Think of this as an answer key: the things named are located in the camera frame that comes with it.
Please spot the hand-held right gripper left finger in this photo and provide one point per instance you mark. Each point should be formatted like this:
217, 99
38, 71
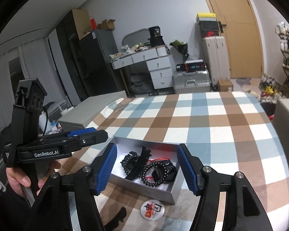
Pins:
106, 168

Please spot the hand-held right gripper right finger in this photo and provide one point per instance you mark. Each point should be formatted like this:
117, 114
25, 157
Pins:
187, 170

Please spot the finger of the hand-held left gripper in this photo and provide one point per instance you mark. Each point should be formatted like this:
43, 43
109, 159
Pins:
94, 139
83, 131

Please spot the silver rectangular box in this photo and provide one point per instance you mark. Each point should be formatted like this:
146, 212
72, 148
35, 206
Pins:
166, 190

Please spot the black hair clip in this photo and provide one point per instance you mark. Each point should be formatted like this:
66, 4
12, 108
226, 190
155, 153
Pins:
116, 219
138, 163

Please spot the round printed badge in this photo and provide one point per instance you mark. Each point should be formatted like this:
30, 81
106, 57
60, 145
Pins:
152, 209

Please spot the person's left forearm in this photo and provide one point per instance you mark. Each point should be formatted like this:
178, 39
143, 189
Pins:
9, 211

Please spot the person's left hand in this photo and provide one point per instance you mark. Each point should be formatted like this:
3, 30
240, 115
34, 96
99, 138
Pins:
16, 176

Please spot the grey bedside cabinet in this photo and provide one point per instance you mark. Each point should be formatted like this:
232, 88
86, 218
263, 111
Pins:
91, 110

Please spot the checked blanket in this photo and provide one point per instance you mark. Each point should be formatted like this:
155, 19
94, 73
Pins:
219, 130

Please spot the black refrigerator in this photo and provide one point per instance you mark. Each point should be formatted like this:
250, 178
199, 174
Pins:
98, 62

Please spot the grey bag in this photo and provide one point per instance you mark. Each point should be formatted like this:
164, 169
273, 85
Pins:
141, 84

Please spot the grey curtain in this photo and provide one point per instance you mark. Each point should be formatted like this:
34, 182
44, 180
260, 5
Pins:
26, 77

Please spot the dark tall wardrobe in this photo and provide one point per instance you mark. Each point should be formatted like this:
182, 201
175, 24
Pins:
69, 53

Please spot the silver suitcase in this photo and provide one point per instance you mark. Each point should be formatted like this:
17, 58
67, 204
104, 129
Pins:
191, 81

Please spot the small cardboard box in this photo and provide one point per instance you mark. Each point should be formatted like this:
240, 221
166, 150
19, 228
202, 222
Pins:
225, 85

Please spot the white desk with drawers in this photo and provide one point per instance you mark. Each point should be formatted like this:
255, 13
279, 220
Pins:
149, 62

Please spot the grey arched mirror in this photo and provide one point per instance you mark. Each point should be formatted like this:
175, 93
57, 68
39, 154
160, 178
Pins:
134, 37

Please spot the grey bed board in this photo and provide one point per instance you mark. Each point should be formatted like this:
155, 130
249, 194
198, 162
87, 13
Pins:
287, 130

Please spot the beige suitcase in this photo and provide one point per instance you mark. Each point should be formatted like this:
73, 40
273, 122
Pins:
216, 60

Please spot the black bags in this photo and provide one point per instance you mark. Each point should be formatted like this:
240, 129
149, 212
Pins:
156, 36

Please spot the dark flower bouquet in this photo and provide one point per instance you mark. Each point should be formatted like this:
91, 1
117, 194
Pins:
180, 49

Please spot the red and black shoe box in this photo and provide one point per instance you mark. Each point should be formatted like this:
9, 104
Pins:
209, 33

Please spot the wooden door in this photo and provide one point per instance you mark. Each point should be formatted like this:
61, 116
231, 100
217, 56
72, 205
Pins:
236, 28

